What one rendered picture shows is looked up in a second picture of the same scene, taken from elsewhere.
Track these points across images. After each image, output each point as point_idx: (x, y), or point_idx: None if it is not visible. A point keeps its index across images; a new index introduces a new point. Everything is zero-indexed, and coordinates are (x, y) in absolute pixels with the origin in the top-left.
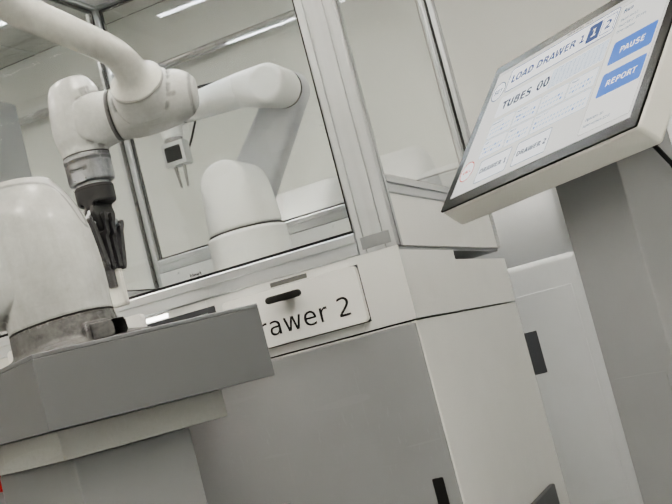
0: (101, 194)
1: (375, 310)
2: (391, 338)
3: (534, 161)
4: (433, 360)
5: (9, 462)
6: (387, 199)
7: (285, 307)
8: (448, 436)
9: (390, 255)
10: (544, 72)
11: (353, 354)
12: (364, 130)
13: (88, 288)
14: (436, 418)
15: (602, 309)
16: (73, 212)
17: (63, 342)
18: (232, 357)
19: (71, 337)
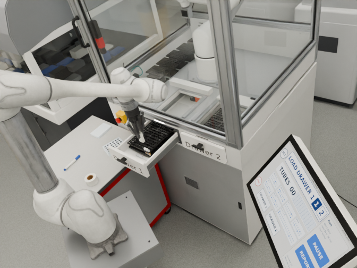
0: (132, 115)
1: (229, 160)
2: (232, 169)
3: (269, 234)
4: (246, 175)
5: None
6: (239, 135)
7: None
8: (245, 196)
9: (237, 151)
10: (296, 184)
11: (220, 165)
12: (235, 114)
13: (103, 236)
14: (242, 192)
15: None
16: (96, 216)
17: (96, 251)
18: (148, 259)
19: (99, 248)
